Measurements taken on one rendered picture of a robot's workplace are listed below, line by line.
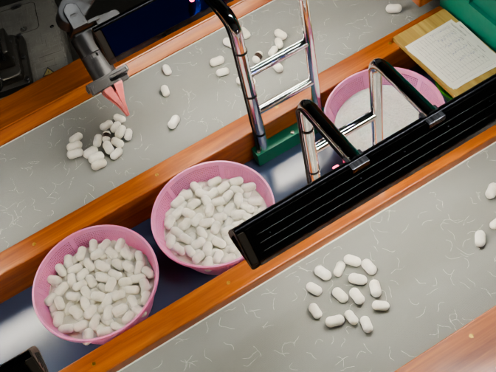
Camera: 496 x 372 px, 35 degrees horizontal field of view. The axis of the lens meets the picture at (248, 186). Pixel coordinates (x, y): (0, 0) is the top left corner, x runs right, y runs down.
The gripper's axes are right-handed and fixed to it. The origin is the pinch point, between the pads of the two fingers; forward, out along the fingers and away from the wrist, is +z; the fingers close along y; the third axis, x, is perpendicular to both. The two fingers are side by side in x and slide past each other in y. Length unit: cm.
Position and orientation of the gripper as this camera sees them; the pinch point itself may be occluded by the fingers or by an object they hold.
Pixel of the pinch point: (126, 112)
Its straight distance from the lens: 181.2
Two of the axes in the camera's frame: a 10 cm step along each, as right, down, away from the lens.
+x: -2.1, 0.2, 9.8
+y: 8.4, -5.0, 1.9
